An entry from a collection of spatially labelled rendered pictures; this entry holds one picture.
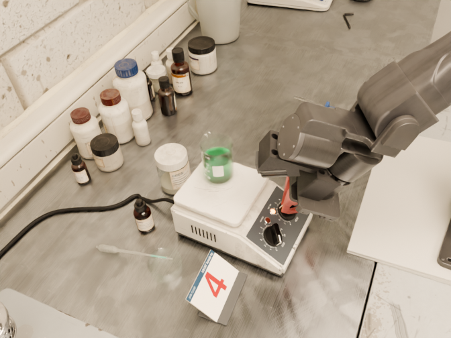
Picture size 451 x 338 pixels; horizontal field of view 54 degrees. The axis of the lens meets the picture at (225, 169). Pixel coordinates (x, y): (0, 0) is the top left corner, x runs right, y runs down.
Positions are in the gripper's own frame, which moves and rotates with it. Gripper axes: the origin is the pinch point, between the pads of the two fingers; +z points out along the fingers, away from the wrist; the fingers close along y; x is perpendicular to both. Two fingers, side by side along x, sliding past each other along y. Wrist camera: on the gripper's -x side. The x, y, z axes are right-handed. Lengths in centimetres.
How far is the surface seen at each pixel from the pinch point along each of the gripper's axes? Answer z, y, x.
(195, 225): 6.7, 3.7, -12.8
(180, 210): 6.7, 1.9, -15.5
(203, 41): 19, -50, -13
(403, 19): 5, -73, 41
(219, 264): 6.1, 9.5, -8.4
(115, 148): 19.0, -14.0, -26.9
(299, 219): 1.4, 0.9, 3.1
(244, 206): 0.4, 1.6, -7.2
